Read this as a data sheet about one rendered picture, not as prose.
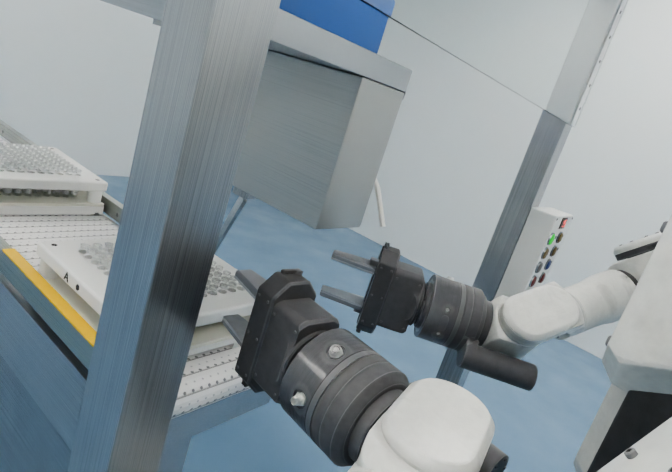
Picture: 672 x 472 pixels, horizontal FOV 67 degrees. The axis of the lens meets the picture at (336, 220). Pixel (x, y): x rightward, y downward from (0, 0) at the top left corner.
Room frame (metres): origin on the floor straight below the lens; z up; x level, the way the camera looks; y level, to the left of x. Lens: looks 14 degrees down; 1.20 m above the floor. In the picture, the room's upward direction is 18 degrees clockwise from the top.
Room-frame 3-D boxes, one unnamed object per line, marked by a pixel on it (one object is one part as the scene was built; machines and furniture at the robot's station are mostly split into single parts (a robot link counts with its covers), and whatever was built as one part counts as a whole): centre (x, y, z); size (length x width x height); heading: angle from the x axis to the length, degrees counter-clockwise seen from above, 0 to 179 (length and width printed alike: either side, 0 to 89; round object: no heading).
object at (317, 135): (0.73, 0.08, 1.12); 0.22 x 0.11 x 0.20; 56
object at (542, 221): (1.22, -0.49, 0.95); 0.17 x 0.06 x 0.26; 146
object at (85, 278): (0.67, 0.21, 0.88); 0.25 x 0.24 x 0.02; 146
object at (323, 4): (0.67, 0.15, 1.30); 0.21 x 0.20 x 0.09; 146
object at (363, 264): (0.65, -0.04, 1.00); 0.06 x 0.03 x 0.02; 88
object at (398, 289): (0.65, -0.13, 0.97); 0.12 x 0.10 x 0.13; 88
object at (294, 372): (0.41, -0.01, 0.97); 0.12 x 0.10 x 0.13; 48
